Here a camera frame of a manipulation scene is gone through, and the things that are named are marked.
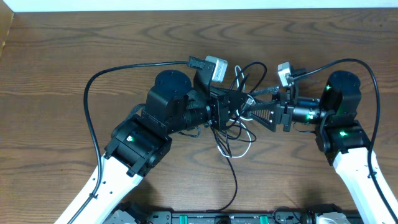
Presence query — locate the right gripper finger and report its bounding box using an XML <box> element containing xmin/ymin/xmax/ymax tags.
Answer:
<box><xmin>249</xmin><ymin>102</ymin><xmax>282</xmax><ymax>132</ymax></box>
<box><xmin>251</xmin><ymin>85</ymin><xmax>280</xmax><ymax>97</ymax></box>

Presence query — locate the black USB cable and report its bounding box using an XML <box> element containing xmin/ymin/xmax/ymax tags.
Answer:
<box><xmin>211</xmin><ymin>61</ymin><xmax>268</xmax><ymax>156</ymax></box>

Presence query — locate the black white braided cable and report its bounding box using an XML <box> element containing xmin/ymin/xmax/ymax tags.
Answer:
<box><xmin>206</xmin><ymin>127</ymin><xmax>239</xmax><ymax>213</ymax></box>

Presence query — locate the white USB cable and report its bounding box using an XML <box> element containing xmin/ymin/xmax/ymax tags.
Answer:
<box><xmin>216</xmin><ymin>65</ymin><xmax>257</xmax><ymax>159</ymax></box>

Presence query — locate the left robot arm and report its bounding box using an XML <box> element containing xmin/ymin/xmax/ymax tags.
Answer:
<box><xmin>58</xmin><ymin>57</ymin><xmax>251</xmax><ymax>223</ymax></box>

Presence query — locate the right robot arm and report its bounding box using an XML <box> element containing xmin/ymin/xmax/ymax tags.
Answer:
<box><xmin>248</xmin><ymin>70</ymin><xmax>397</xmax><ymax>223</ymax></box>

